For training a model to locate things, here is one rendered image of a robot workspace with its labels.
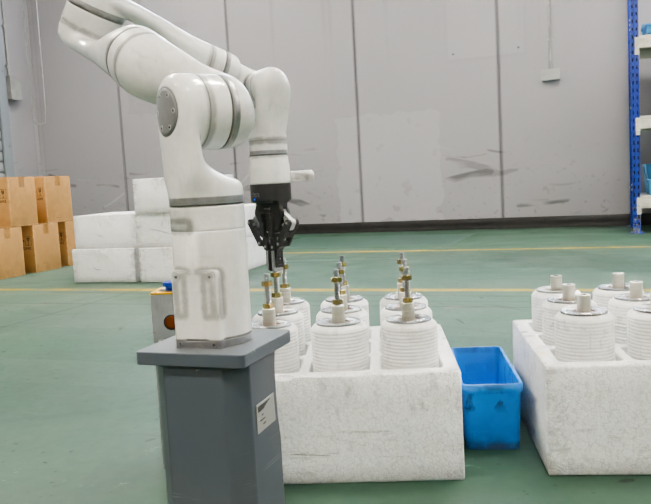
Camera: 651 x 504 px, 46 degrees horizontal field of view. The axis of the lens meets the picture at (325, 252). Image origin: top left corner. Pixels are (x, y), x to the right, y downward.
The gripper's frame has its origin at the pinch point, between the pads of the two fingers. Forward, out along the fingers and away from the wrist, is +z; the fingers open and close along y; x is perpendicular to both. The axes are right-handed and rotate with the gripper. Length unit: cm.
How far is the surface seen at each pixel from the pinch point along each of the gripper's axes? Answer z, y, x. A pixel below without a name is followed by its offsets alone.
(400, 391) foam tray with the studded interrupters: 20.0, 29.0, 1.4
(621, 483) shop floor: 35, 55, 23
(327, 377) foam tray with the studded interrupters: 17.3, 20.7, -6.7
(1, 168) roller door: -40, -628, 168
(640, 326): 12, 54, 32
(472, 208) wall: 16, -279, 425
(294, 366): 16.6, 12.9, -7.1
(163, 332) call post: 10.6, -5.7, -20.8
